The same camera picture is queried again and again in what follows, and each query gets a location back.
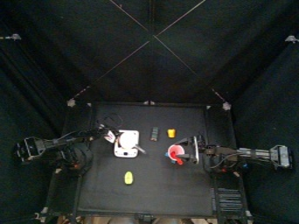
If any yellow-green toy starfruit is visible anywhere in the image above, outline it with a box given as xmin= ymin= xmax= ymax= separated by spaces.
xmin=125 ymin=171 xmax=135 ymax=186

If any white round bowl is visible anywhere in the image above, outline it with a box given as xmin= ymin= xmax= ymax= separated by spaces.
xmin=118 ymin=131 xmax=138 ymax=150

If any red cup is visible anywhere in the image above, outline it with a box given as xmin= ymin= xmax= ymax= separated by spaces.
xmin=167 ymin=143 xmax=187 ymax=160

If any white square tray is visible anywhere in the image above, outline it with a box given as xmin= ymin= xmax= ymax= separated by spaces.
xmin=114 ymin=129 xmax=141 ymax=158

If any grey spoon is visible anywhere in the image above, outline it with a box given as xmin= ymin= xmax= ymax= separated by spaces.
xmin=134 ymin=143 xmax=147 ymax=155

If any black plate with white print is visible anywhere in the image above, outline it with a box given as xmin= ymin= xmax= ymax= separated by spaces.
xmin=215 ymin=186 xmax=246 ymax=215

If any black table edge clamp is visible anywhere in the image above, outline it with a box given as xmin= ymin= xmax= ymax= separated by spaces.
xmin=134 ymin=213 xmax=155 ymax=223

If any grey cloth clamp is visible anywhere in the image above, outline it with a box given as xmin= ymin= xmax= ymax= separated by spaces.
xmin=5 ymin=33 xmax=25 ymax=41
xmin=285 ymin=34 xmax=299 ymax=44

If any black cable loop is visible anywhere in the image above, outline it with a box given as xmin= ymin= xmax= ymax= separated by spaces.
xmin=98 ymin=115 xmax=125 ymax=131

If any thin tan cord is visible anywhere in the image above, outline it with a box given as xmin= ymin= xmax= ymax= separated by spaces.
xmin=73 ymin=0 xmax=207 ymax=100
xmin=107 ymin=0 xmax=227 ymax=103

